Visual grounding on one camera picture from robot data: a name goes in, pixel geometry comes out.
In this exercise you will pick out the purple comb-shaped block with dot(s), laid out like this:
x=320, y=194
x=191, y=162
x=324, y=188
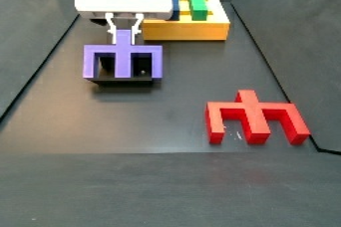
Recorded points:
x=121, y=52

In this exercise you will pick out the yellow slotted board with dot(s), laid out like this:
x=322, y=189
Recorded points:
x=188, y=30

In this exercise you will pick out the blue rectangular bar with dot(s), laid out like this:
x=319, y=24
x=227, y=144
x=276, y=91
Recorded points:
x=175, y=16

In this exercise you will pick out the green rectangular bar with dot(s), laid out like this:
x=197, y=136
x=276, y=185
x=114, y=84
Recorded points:
x=199, y=10

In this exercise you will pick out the red comb-shaped block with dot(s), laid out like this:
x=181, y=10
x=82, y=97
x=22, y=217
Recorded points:
x=255, y=114

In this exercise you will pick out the black angle bracket fixture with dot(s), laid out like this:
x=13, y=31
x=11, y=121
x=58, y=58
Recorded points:
x=106, y=67

